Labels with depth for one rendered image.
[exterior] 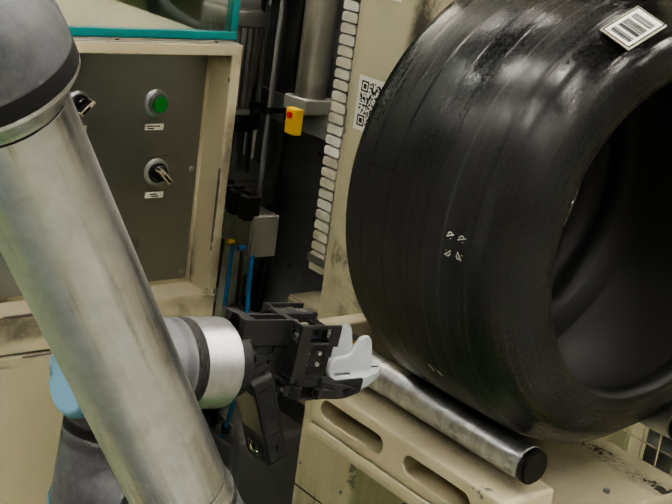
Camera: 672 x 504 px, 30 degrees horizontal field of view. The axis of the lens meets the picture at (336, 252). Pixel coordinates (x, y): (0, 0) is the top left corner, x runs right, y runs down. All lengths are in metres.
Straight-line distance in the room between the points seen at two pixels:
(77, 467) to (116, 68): 0.71
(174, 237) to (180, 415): 0.89
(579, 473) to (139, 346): 0.91
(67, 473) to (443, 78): 0.58
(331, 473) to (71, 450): 0.75
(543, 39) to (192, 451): 0.60
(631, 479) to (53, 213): 1.08
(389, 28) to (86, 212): 0.90
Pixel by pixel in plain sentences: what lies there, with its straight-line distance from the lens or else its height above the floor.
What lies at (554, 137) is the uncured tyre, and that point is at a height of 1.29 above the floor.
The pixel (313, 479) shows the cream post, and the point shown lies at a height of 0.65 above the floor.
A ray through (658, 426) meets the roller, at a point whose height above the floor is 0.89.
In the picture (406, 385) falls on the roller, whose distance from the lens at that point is 1.59.
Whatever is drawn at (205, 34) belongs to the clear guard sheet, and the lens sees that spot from 1.77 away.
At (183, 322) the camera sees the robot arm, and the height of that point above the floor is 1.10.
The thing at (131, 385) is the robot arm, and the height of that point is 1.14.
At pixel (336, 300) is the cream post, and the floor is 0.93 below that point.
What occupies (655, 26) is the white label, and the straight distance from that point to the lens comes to 1.37.
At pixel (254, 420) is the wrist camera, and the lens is 1.29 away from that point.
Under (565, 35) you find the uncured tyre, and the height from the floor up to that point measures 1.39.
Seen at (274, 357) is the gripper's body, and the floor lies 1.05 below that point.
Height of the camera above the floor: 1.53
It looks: 17 degrees down
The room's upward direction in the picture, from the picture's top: 8 degrees clockwise
